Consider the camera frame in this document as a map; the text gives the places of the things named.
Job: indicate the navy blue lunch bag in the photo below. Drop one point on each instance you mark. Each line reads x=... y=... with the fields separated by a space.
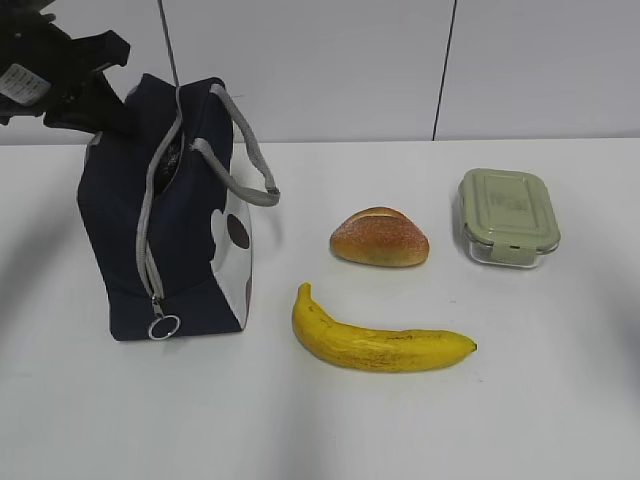
x=167 y=212

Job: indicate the green lid glass food container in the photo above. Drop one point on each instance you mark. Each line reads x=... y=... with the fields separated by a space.
x=506 y=218

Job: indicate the yellow banana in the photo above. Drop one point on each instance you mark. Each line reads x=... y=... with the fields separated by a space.
x=374 y=350

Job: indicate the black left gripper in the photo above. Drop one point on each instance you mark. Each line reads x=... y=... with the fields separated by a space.
x=32 y=79

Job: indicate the brown bread roll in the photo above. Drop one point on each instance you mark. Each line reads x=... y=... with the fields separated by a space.
x=380 y=236

